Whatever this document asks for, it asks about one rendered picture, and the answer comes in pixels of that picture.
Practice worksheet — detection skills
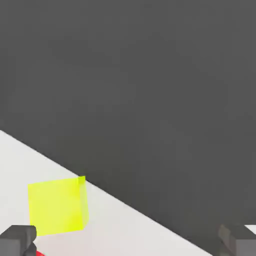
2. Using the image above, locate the large yellow box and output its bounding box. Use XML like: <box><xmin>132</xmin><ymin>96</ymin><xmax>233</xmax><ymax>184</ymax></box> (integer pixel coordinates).
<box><xmin>27</xmin><ymin>175</ymin><xmax>89</xmax><ymax>237</ymax></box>

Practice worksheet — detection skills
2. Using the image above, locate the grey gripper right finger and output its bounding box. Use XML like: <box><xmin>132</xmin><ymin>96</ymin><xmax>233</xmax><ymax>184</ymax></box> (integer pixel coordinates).
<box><xmin>217</xmin><ymin>223</ymin><xmax>256</xmax><ymax>256</ymax></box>

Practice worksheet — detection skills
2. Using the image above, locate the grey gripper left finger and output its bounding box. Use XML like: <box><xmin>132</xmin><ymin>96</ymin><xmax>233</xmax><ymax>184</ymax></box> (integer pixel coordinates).
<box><xmin>0</xmin><ymin>224</ymin><xmax>38</xmax><ymax>256</ymax></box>

